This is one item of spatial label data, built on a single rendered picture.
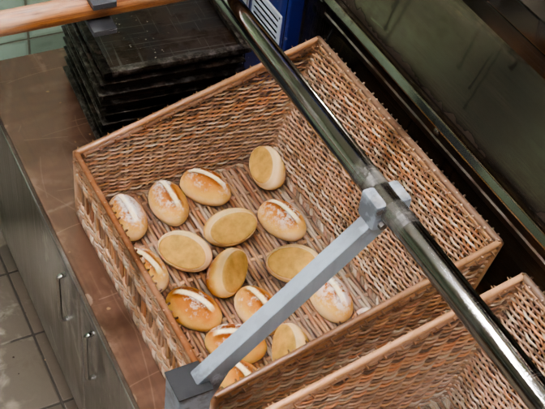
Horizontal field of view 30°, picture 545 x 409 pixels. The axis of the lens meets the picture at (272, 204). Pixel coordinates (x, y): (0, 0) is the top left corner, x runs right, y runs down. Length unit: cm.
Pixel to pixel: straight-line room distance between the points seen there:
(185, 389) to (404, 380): 47
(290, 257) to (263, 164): 24
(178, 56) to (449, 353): 73
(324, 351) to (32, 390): 100
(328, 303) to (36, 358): 90
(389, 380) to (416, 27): 55
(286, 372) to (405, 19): 59
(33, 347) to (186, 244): 77
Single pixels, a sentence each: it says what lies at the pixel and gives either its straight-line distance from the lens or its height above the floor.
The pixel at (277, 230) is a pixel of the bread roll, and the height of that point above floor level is 62.
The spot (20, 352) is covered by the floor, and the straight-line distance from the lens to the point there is 239.
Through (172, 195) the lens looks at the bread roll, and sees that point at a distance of 180.
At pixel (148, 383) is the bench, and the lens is 162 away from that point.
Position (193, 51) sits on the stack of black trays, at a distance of 190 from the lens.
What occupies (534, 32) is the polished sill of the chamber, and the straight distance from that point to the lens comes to 142.
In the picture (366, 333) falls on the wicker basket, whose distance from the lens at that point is 151.
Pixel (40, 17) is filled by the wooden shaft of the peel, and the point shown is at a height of 120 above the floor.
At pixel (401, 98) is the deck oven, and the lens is 172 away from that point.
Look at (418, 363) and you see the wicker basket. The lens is 152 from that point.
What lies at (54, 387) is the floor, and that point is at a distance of 233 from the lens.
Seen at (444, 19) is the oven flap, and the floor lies 105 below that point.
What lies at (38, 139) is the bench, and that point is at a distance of 201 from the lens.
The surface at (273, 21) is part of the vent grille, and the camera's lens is 202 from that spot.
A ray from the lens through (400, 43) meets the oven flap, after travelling 166.
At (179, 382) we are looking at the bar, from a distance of 117.
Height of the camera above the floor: 191
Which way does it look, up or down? 45 degrees down
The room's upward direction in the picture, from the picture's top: 8 degrees clockwise
